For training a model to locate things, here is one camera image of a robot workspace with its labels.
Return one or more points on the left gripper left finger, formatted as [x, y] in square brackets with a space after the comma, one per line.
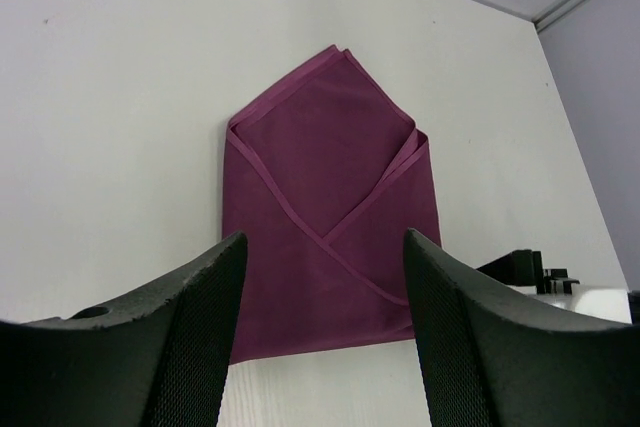
[156, 356]

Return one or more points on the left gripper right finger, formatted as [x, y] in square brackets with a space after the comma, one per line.
[491, 356]

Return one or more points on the purple satin napkin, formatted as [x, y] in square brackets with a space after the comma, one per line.
[325, 174]

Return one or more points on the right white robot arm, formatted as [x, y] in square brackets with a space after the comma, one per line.
[524, 271]

